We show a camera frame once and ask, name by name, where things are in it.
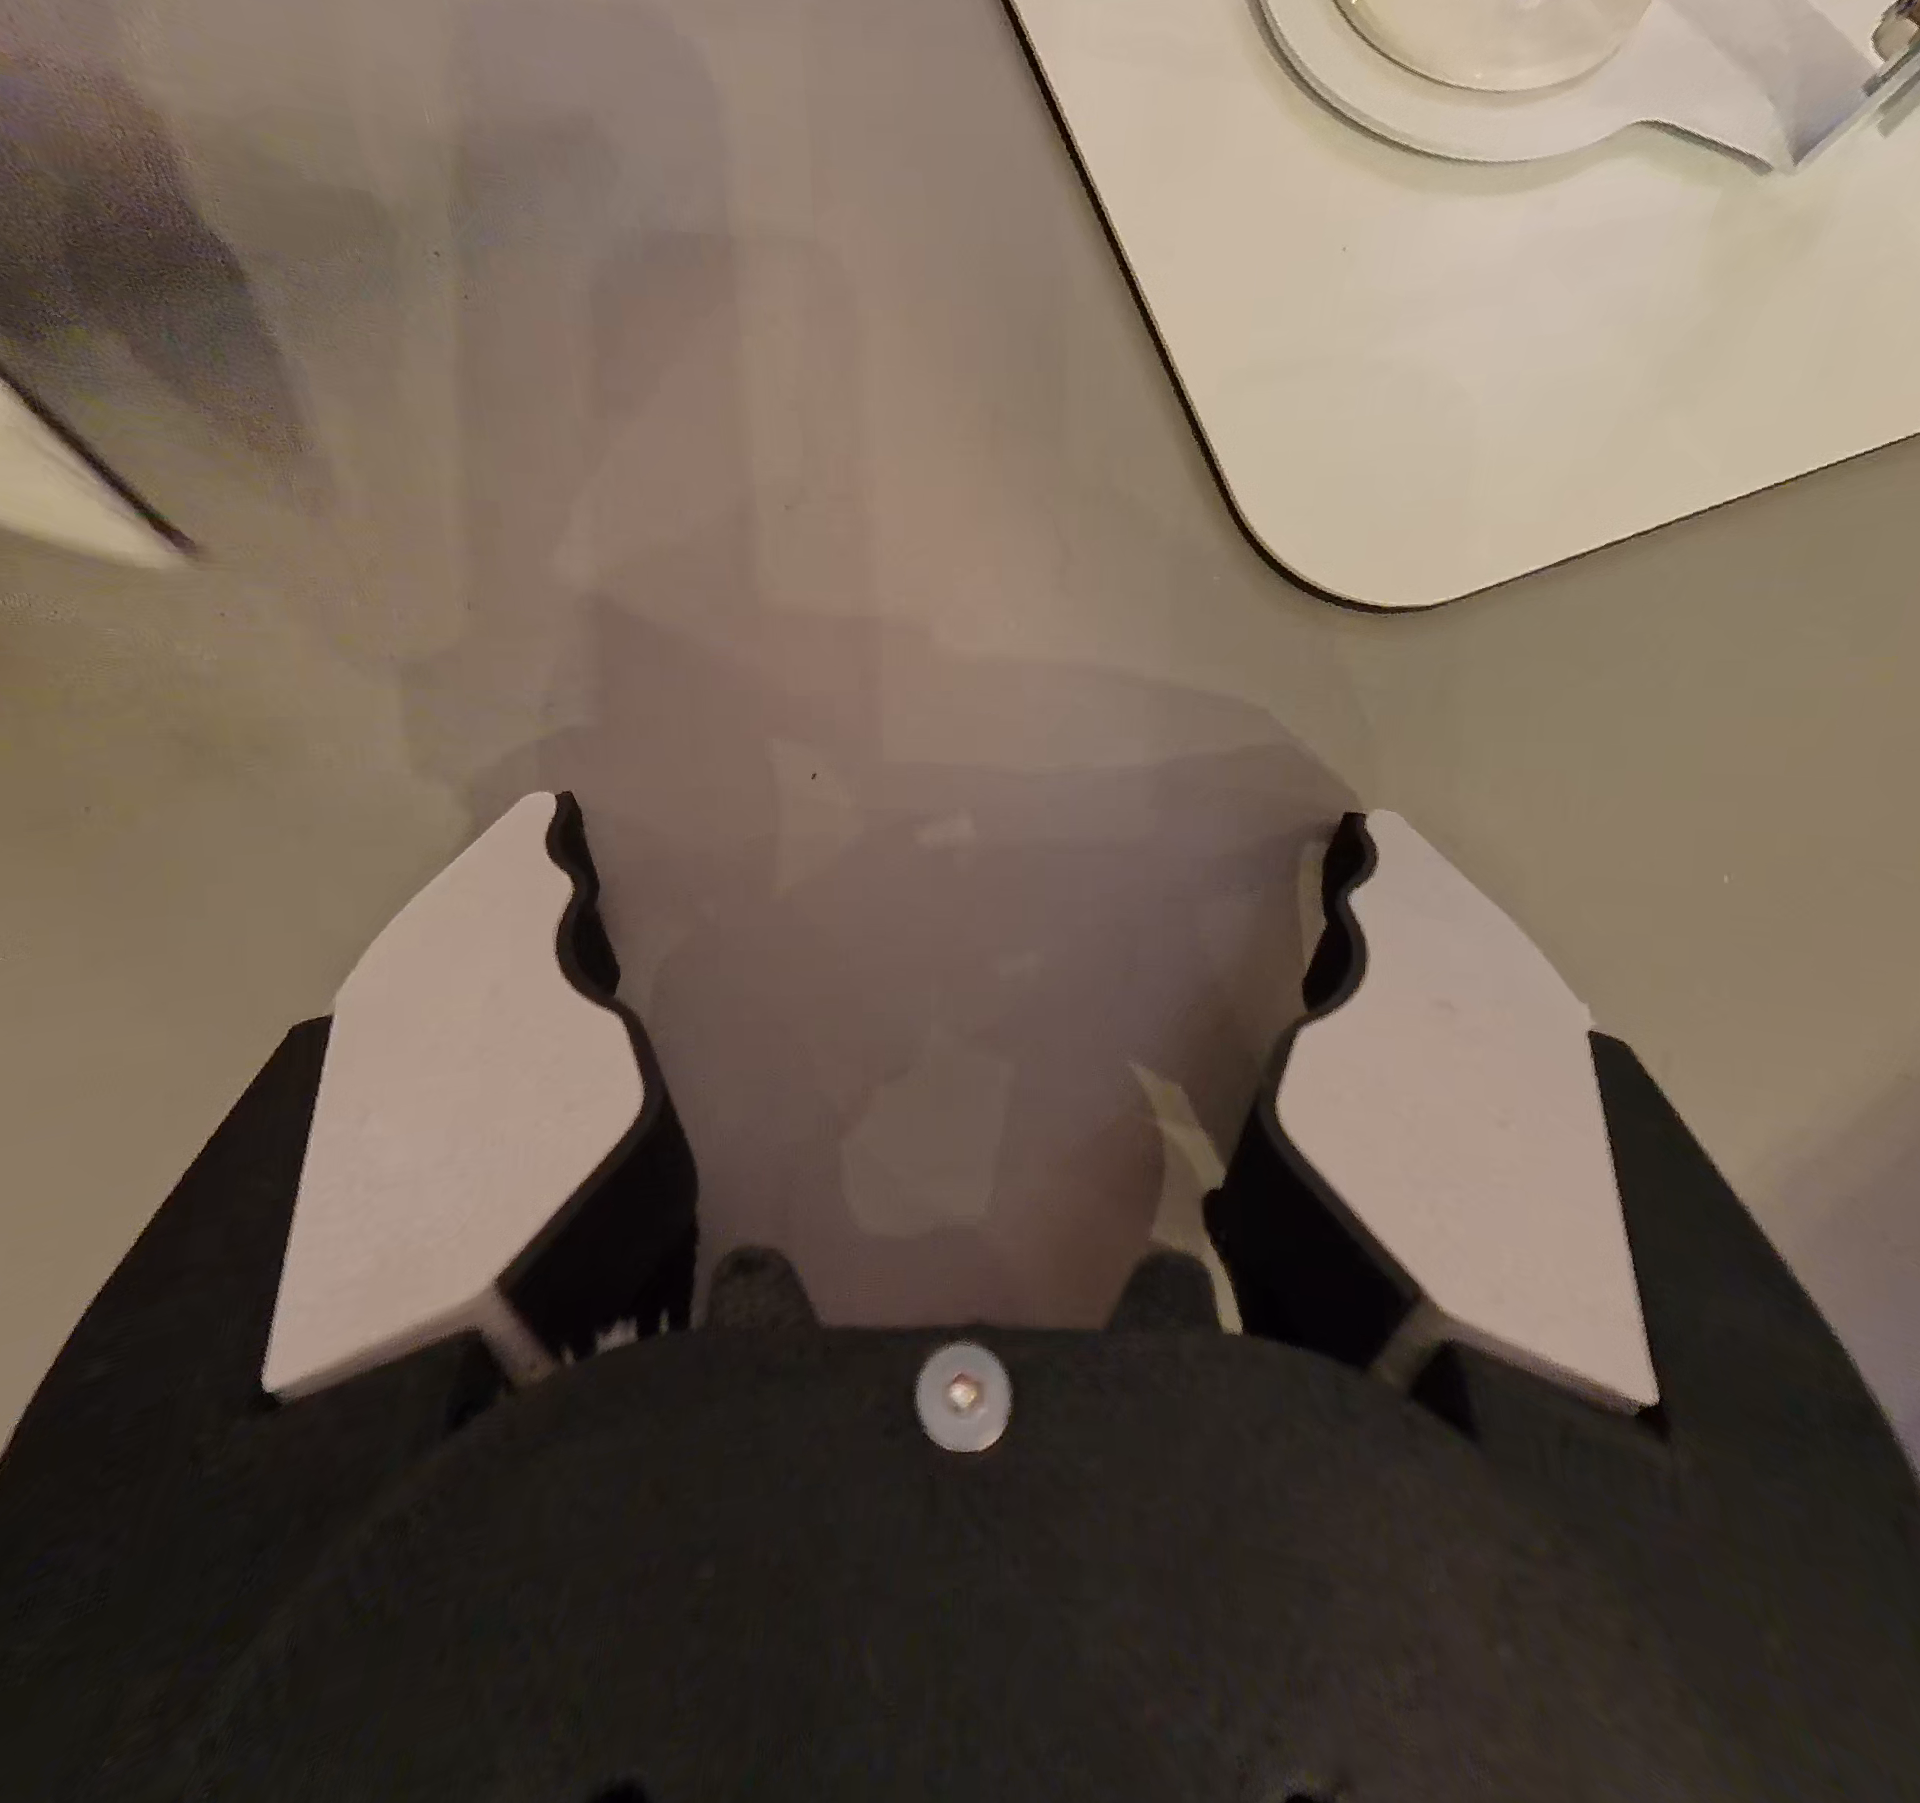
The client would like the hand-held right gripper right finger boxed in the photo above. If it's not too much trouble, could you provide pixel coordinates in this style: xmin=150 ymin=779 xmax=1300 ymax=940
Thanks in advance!
xmin=1203 ymin=809 xmax=1658 ymax=1415

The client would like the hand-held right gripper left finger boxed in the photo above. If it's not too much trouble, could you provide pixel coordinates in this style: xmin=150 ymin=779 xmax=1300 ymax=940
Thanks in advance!
xmin=261 ymin=789 xmax=699 ymax=1400

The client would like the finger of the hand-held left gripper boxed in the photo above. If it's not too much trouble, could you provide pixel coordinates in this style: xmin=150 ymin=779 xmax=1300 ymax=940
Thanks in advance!
xmin=0 ymin=370 xmax=201 ymax=575

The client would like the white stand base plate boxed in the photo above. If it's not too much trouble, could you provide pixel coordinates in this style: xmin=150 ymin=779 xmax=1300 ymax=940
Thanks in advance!
xmin=952 ymin=0 xmax=1920 ymax=615

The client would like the metal stand bracket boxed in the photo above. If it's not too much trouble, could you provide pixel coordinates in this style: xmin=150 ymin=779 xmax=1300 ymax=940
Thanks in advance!
xmin=1784 ymin=0 xmax=1920 ymax=172

